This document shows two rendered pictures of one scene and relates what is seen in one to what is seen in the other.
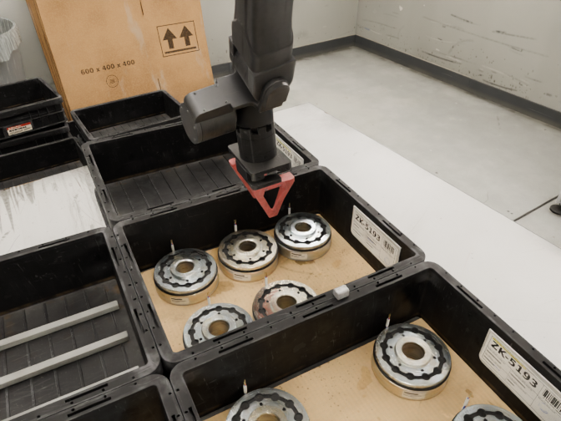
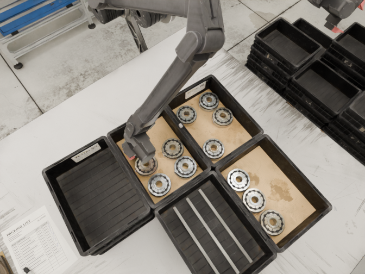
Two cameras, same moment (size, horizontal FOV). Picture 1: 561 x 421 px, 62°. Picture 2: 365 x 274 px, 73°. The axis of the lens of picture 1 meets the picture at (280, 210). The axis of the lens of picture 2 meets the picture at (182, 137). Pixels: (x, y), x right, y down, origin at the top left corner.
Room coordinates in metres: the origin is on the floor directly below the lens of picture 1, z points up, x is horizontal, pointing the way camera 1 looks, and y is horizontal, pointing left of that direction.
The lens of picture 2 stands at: (0.50, 0.43, 1.93)
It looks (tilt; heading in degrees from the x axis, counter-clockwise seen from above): 66 degrees down; 262
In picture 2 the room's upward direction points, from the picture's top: 2 degrees clockwise
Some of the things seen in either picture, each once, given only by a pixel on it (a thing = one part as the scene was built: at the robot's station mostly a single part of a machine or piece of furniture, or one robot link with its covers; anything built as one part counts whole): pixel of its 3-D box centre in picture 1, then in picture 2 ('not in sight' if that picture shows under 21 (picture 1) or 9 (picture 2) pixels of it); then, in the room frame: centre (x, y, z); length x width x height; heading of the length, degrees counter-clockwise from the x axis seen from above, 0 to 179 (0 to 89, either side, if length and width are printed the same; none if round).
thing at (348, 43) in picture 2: not in sight; (348, 66); (-1.00, -0.74, 0.37); 0.40 x 0.30 x 0.45; 124
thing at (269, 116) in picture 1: (248, 104); (133, 138); (0.62, 0.05, 1.12); 0.07 x 0.06 x 0.07; 122
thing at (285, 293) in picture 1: (286, 302); (172, 147); (0.48, -0.01, 0.86); 0.05 x 0.05 x 0.01
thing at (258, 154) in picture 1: (256, 142); (136, 142); (0.62, 0.03, 1.06); 0.10 x 0.07 x 0.07; 25
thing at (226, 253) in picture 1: (247, 248); (146, 164); (0.61, 0.06, 0.86); 0.10 x 0.10 x 0.01
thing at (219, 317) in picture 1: (219, 328); (185, 166); (0.43, 0.09, 0.86); 0.05 x 0.05 x 0.01
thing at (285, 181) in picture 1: (266, 187); not in sight; (0.61, 0.02, 0.99); 0.07 x 0.07 x 0.09; 25
